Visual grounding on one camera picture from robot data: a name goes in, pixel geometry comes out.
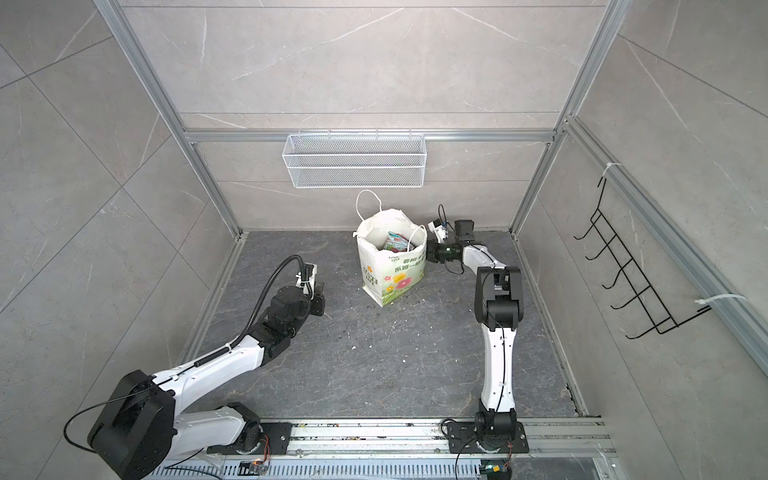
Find white cable tie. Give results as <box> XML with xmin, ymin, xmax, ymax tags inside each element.
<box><xmin>694</xmin><ymin>293</ymin><xmax>748</xmax><ymax>306</ymax></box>

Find black wire hook rack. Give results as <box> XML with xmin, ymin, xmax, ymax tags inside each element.
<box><xmin>573</xmin><ymin>178</ymin><xmax>712</xmax><ymax>340</ymax></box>

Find white wire mesh basket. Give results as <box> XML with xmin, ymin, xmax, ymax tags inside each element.
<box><xmin>282</xmin><ymin>133</ymin><xmax>428</xmax><ymax>189</ymax></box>

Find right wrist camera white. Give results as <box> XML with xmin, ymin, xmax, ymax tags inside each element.
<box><xmin>428</xmin><ymin>218</ymin><xmax>449</xmax><ymax>244</ymax></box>

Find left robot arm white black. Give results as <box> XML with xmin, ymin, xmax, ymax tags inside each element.
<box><xmin>87</xmin><ymin>286</ymin><xmax>325</xmax><ymax>479</ymax></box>

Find white floral paper bag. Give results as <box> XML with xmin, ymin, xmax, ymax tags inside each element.
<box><xmin>353</xmin><ymin>189</ymin><xmax>428</xmax><ymax>307</ymax></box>

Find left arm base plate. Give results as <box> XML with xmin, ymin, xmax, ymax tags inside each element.
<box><xmin>206</xmin><ymin>422</ymin><xmax>293</xmax><ymax>456</ymax></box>

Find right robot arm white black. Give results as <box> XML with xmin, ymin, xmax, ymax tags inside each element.
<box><xmin>427</xmin><ymin>219</ymin><xmax>524</xmax><ymax>452</ymax></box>

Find teal mint candy packet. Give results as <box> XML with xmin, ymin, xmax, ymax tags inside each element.
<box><xmin>382</xmin><ymin>232</ymin><xmax>413</xmax><ymax>253</ymax></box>

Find aluminium front rail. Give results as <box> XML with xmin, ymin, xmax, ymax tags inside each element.
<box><xmin>262</xmin><ymin>417</ymin><xmax>617</xmax><ymax>460</ymax></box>

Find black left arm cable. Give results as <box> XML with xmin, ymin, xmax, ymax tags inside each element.
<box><xmin>230</xmin><ymin>254</ymin><xmax>307</xmax><ymax>350</ymax></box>

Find green circuit board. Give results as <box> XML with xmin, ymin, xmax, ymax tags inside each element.
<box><xmin>479</xmin><ymin>461</ymin><xmax>512</xmax><ymax>480</ymax></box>

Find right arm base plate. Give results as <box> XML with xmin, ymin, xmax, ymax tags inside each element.
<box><xmin>440</xmin><ymin>419</ymin><xmax>530</xmax><ymax>455</ymax></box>

